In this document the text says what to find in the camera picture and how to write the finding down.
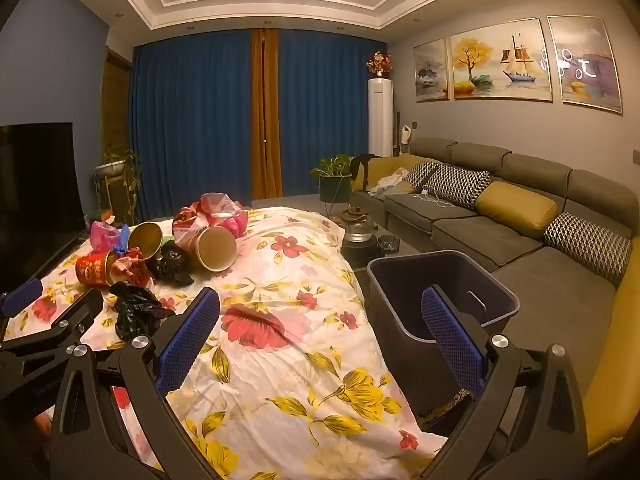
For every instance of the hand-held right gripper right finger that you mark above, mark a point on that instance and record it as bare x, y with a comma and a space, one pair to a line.
450, 335

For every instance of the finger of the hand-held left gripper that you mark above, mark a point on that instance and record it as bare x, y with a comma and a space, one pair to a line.
75, 312
20, 296

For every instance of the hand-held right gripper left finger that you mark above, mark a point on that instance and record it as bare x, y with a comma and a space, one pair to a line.
187, 340

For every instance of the red paper cup gold interior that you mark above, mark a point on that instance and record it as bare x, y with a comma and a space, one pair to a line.
145, 240
95, 270

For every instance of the grey plastic bin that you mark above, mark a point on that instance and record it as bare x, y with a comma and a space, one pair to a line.
400, 320

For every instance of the orange white paper cup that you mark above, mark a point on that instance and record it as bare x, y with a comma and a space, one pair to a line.
215, 250

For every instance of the pink plastic bag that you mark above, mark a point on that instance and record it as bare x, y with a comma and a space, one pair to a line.
237, 221

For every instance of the red printed plastic bag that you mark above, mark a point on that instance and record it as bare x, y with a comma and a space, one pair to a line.
205, 210

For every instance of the black plastic bag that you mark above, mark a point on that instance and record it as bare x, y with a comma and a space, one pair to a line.
170, 260
135, 310

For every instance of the crumpled red white wrapper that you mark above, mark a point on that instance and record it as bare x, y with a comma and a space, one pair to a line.
131, 269

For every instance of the purple plastic bag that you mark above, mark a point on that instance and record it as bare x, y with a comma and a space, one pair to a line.
102, 235

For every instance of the blue foam net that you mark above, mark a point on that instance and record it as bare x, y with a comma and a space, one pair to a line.
123, 239

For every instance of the dark glass coffee table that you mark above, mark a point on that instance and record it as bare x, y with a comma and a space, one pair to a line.
405, 257

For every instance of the floral printed blanket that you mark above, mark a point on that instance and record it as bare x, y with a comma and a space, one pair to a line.
280, 360

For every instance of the grey and yellow sofa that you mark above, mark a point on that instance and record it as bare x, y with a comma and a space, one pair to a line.
500, 240

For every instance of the dark glass ashtray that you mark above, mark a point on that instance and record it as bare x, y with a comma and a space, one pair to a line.
389, 245

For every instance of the black television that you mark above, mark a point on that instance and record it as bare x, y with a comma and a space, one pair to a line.
35, 185

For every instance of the wooden plant stand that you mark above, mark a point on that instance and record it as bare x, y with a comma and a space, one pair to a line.
107, 192

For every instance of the yellow pillow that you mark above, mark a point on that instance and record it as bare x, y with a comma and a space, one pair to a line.
515, 207

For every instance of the black white patterned pillow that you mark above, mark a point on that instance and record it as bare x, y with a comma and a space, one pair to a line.
421, 172
457, 185
587, 247

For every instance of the trailing plant white pot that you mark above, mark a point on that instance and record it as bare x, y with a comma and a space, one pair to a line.
112, 165

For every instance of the white clothes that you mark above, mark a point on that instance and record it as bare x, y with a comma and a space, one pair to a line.
392, 182

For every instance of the potted plant dark green pot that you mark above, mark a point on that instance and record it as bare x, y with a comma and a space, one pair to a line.
334, 187

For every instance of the black garment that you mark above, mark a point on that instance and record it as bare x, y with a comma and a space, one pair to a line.
365, 162

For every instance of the white handheld vacuum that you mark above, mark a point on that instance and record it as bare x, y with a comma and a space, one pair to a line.
406, 137

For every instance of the brown wooden door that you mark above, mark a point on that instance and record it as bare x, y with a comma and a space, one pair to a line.
116, 100

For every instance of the blue curtain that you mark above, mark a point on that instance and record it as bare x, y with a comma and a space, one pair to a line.
190, 120
325, 110

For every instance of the white standing air conditioner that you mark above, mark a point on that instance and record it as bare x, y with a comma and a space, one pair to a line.
380, 115

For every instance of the orange curtain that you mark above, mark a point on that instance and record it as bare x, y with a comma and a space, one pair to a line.
265, 110

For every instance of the small landscape painting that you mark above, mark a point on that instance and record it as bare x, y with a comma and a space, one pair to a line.
431, 72

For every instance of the sailboat and tree painting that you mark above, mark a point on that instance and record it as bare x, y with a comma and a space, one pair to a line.
500, 60

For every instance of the gold red flower ornament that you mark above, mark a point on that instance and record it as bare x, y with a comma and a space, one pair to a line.
379, 64

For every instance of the purple hills painting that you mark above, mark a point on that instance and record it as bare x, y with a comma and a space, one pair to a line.
585, 65

